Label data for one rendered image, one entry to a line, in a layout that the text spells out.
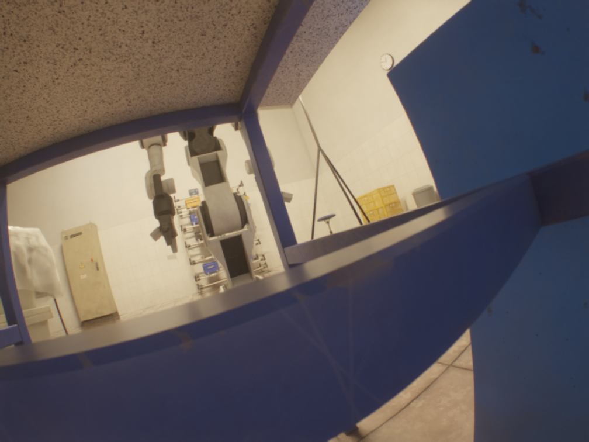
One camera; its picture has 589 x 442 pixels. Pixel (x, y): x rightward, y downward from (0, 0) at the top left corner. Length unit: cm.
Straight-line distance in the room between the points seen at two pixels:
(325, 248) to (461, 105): 23
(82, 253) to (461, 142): 571
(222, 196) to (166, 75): 61
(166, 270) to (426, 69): 550
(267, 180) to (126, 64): 30
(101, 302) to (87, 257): 92
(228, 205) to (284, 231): 50
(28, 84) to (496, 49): 53
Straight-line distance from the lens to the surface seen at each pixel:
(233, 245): 97
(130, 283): 573
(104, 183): 625
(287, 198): 105
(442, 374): 72
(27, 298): 90
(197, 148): 112
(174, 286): 558
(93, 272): 559
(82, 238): 574
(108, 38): 37
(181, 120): 49
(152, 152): 117
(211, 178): 105
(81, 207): 632
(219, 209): 91
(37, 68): 40
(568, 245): 28
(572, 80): 27
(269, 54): 39
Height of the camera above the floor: 44
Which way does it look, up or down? 4 degrees up
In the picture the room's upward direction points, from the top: 18 degrees counter-clockwise
